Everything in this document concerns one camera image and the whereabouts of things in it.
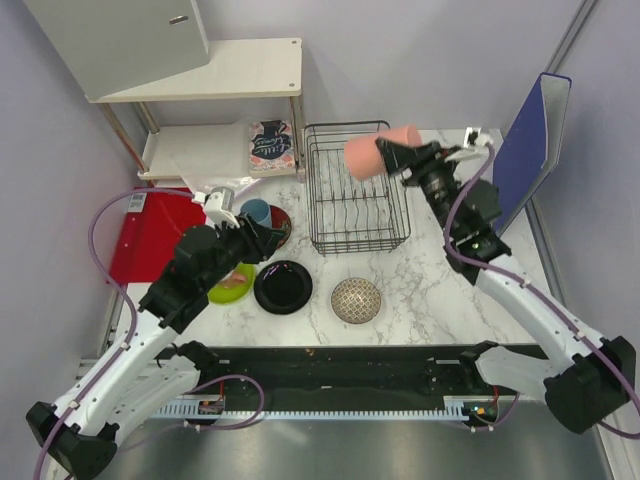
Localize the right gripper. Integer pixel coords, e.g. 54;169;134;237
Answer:
374;141;459;237

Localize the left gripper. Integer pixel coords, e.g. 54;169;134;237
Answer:
201;212;286;292

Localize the tall pink cup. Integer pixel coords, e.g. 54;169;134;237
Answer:
344;125;422;180

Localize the blue cup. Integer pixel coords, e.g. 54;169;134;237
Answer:
240;198;273;228

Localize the red floral plate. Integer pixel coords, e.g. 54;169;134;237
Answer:
270;205;293;249

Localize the pink mug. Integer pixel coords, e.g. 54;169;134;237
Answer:
219;270;248;289

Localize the black plate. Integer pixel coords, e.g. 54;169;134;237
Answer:
253;260;313;315

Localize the green plate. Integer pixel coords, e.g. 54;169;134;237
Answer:
208;264;256;305

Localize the black wire dish rack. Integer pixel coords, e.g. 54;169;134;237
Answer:
304;120;411;255

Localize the patterned bowl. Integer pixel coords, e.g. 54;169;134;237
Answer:
330;277;382;325

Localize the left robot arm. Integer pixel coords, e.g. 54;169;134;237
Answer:
27;216;285;479

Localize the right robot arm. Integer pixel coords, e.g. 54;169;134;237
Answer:
375;134;639;433

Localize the clear plastic bag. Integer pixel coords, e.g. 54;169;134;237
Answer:
182;173;262;200

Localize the book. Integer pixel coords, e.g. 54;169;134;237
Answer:
248;120;296;179

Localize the red folder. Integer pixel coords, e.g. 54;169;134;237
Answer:
109;188;206;285

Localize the blue binder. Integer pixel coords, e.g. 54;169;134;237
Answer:
492;73;572;235

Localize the white two-tier shelf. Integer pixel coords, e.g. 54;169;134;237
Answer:
94;38;306;181

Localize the grey cabinet door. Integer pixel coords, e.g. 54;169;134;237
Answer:
25;0;210;101

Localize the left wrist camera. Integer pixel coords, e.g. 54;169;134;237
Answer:
192;187;239;228

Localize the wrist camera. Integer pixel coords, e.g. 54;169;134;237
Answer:
447;127;494;162
192;187;239;228

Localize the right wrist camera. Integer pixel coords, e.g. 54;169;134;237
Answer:
447;127;494;162

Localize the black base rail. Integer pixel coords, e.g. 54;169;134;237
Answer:
154;342;546;414

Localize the white cable duct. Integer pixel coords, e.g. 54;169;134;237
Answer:
149;394;519;421

